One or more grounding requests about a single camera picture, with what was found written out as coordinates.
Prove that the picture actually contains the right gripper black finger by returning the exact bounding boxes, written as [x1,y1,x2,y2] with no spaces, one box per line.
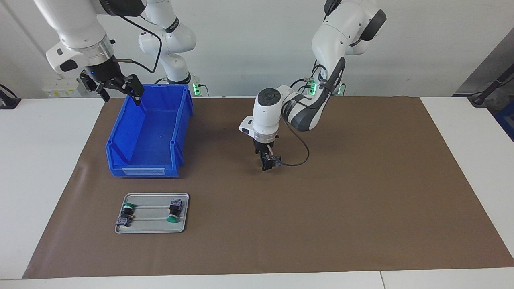
[80,71,111,103]
[108,74,144,106]

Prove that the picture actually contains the blue plastic storage bin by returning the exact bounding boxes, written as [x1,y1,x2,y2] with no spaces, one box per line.
[105,83,194,178]

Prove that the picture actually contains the brown table mat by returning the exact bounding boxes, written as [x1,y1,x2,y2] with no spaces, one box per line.
[22,96,514,279]

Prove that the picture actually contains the black table clamp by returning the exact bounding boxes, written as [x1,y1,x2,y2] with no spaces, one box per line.
[0,83,21,110]

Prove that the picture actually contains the grey metal tray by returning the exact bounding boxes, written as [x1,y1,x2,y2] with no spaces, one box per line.
[115,193,190,234]

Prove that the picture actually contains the black stand with pole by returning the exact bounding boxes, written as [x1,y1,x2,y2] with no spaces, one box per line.
[468,64,514,107]

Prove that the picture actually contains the blue crate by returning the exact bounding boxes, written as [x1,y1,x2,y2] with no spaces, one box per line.
[495,100,514,142]

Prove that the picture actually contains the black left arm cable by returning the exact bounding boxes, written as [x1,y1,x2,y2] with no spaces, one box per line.
[268,100,310,167]

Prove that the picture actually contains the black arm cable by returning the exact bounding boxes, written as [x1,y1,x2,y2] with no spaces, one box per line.
[268,100,310,167]
[114,12,163,75]

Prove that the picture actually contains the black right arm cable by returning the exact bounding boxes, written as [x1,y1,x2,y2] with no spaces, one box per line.
[114,12,163,75]

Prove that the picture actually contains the black base cable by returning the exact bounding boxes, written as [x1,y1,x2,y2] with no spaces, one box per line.
[289,60,326,91]

